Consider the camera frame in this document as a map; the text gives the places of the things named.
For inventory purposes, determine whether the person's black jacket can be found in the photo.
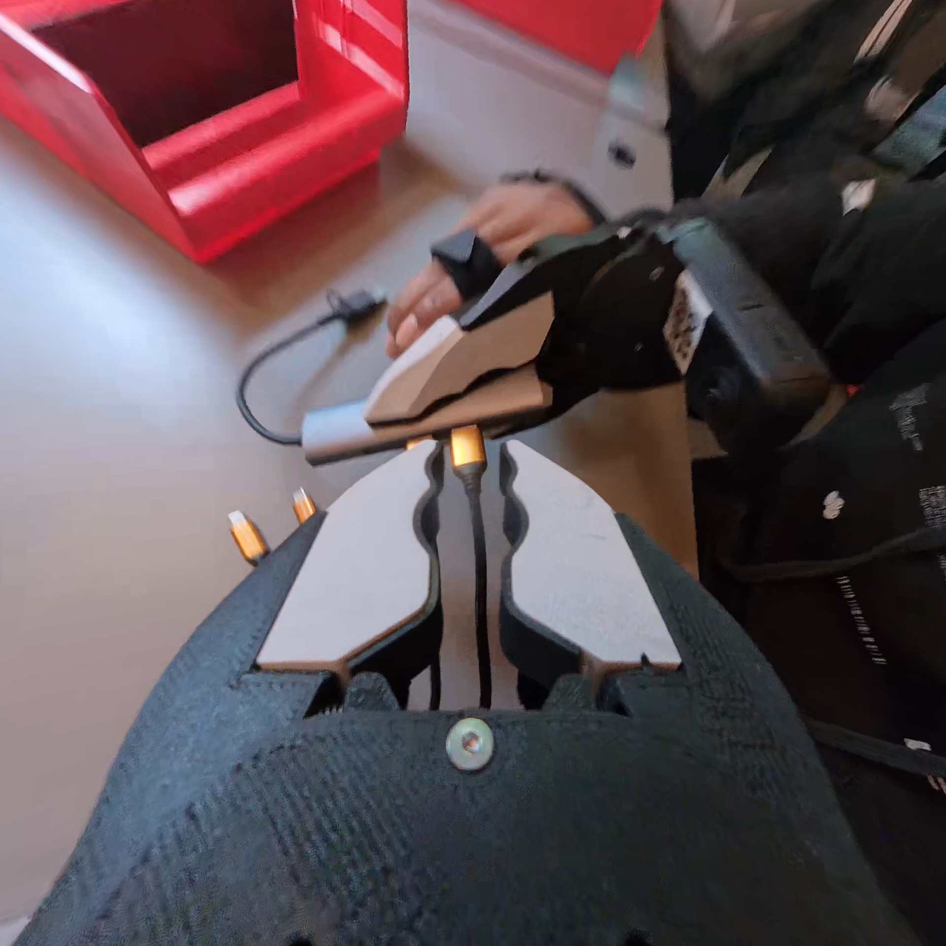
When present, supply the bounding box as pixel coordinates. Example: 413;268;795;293
661;0;946;356

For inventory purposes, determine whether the red plastic bin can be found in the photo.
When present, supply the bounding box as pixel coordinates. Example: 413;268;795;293
451;0;664;75
0;0;411;265

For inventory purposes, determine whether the person's right hand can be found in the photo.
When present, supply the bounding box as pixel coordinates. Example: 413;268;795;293
384;181;597;360

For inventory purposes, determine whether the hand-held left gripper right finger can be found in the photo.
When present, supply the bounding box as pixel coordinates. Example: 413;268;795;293
499;441;682;699

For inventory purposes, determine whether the grey hub cable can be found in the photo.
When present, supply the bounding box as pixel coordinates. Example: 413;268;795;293
236;287;389;446

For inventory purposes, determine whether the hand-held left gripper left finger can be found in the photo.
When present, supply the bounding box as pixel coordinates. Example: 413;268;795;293
255;442;446;703

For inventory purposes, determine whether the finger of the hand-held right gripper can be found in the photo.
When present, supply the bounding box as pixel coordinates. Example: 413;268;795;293
367;292;557;424
364;364;555;439

